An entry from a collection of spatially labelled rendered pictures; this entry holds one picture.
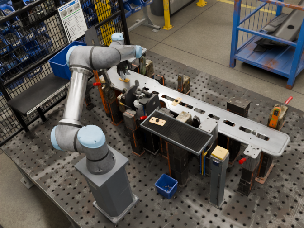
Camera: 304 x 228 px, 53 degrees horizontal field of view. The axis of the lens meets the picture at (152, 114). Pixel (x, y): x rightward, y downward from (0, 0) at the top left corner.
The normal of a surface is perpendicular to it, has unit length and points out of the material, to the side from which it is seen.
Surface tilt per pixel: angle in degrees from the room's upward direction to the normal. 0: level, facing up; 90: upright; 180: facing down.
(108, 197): 90
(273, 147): 0
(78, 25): 90
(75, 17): 90
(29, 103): 0
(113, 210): 90
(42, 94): 0
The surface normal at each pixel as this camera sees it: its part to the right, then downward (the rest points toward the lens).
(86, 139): 0.01, -0.70
